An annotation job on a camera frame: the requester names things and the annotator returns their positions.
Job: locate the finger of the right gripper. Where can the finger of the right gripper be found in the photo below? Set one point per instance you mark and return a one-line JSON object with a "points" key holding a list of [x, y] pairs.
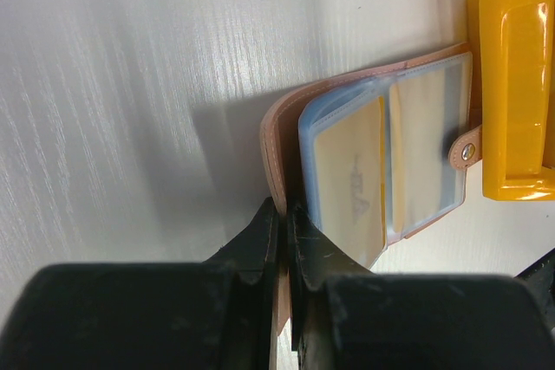
{"points": [[539, 277]]}

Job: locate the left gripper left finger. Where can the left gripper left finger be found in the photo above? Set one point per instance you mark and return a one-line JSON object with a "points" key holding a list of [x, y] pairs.
{"points": [[216, 314]]}

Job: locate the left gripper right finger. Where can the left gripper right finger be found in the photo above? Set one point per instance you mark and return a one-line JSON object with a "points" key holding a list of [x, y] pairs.
{"points": [[345, 317]]}

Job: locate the gold credit card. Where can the gold credit card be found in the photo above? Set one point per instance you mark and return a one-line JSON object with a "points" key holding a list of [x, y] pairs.
{"points": [[348, 158], [426, 113]]}

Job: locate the tan leather card holder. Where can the tan leather card holder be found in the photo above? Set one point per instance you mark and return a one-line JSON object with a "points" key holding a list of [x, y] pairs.
{"points": [[289, 129]]}

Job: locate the yellow plastic bin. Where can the yellow plastic bin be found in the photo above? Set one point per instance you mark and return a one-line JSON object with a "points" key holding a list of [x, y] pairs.
{"points": [[513, 95]]}

